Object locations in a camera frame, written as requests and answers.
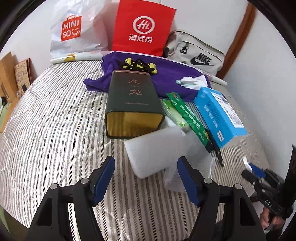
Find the brown wooden door frame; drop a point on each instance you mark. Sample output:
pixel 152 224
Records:
pixel 239 40

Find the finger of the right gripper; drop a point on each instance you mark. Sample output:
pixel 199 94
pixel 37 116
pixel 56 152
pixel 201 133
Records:
pixel 250 177
pixel 257 171

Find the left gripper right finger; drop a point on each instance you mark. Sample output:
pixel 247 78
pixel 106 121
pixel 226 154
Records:
pixel 191 179

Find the white Miniso plastic bag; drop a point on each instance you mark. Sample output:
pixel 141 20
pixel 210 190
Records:
pixel 77 26

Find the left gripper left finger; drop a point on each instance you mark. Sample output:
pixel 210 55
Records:
pixel 99 180

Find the grey Nike bag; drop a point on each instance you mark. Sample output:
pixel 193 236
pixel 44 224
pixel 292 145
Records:
pixel 188 49

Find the clear plastic bag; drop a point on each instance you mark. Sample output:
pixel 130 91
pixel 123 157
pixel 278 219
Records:
pixel 194 162

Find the red paper shopping bag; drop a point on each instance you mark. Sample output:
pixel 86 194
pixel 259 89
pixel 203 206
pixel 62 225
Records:
pixel 142 27

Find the dark green tea tin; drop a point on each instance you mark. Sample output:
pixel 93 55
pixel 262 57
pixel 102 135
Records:
pixel 133 107

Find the blue tissue box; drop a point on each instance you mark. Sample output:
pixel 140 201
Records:
pixel 223 122

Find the green wet wipes pack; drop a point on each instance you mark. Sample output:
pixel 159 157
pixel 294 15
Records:
pixel 172 113

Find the purple towel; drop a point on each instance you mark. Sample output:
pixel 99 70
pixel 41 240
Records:
pixel 164 81

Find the brown cardboard boxes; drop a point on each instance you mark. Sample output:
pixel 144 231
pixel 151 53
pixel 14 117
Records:
pixel 15 80

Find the white foam block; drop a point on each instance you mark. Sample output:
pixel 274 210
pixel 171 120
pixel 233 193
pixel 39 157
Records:
pixel 153 152

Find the yellow black pouch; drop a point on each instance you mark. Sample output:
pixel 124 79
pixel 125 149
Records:
pixel 140 66

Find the rolled white poster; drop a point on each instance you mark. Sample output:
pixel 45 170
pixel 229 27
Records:
pixel 98 55

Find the right hand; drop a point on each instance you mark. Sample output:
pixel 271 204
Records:
pixel 264 219

